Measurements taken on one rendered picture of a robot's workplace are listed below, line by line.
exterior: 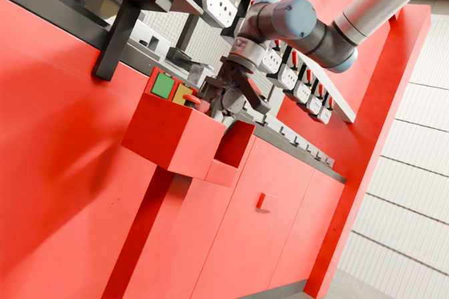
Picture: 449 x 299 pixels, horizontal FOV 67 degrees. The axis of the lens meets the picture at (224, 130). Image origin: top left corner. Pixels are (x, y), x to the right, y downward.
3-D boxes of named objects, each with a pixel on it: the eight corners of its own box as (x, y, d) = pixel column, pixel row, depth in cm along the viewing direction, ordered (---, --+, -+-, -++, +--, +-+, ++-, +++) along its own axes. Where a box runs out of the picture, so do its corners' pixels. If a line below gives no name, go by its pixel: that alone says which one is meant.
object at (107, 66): (119, 83, 66) (162, -16, 67) (82, 70, 74) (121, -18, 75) (135, 90, 69) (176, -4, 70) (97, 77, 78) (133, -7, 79)
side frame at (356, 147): (316, 300, 237) (430, 5, 249) (224, 242, 287) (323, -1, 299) (326, 295, 257) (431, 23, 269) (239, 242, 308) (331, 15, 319)
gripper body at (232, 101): (214, 108, 83) (235, 65, 83) (238, 119, 78) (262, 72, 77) (194, 97, 77) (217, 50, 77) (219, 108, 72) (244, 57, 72)
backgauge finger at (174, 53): (200, 64, 122) (205, 52, 123) (155, 54, 138) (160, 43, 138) (218, 77, 132) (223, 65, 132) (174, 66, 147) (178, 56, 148)
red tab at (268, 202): (260, 209, 148) (266, 194, 148) (256, 207, 149) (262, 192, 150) (274, 211, 160) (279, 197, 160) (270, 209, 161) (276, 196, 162)
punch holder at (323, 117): (319, 118, 203) (329, 93, 203) (307, 114, 208) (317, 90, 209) (327, 125, 215) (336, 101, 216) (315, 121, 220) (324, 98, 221)
